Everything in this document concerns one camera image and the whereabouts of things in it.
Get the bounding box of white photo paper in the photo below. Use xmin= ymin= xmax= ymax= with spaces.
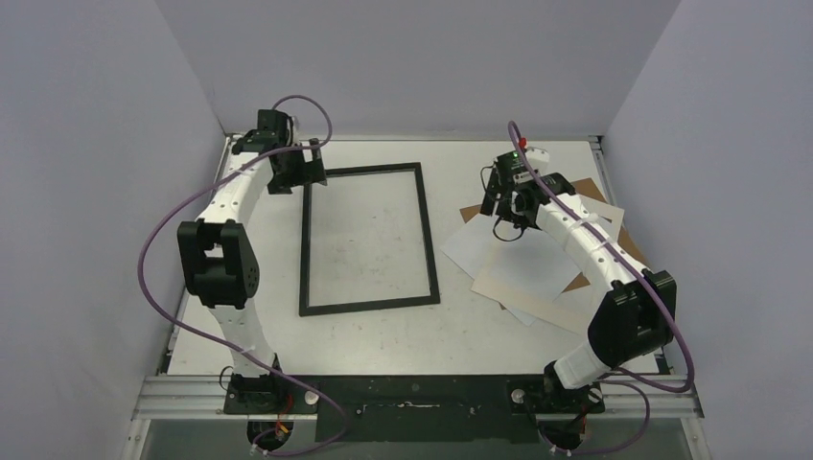
xmin=441 ymin=215 xmax=590 ymax=334

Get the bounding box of brown cardboard backing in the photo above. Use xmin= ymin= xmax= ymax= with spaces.
xmin=458 ymin=178 xmax=648 ymax=316

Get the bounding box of cream mat board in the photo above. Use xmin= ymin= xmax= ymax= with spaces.
xmin=464 ymin=213 xmax=600 ymax=334

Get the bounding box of black picture frame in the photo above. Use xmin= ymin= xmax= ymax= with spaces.
xmin=298 ymin=162 xmax=441 ymax=317

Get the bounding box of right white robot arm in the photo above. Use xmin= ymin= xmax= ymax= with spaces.
xmin=480 ymin=149 xmax=677 ymax=411

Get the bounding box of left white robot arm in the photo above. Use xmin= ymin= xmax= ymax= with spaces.
xmin=176 ymin=109 xmax=327 ymax=414

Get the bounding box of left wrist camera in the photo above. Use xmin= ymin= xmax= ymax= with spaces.
xmin=279 ymin=112 xmax=299 ymax=147

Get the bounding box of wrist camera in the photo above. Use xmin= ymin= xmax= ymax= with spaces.
xmin=279 ymin=112 xmax=299 ymax=147
xmin=520 ymin=147 xmax=550 ymax=176

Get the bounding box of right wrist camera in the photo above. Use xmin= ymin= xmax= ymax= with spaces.
xmin=520 ymin=147 xmax=550 ymax=176

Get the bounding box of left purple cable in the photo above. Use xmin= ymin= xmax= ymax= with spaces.
xmin=136 ymin=95 xmax=349 ymax=458

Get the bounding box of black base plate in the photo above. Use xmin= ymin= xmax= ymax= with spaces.
xmin=222 ymin=375 xmax=605 ymax=449

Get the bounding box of aluminium front rail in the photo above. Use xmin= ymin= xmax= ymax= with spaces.
xmin=133 ymin=375 xmax=705 ymax=421

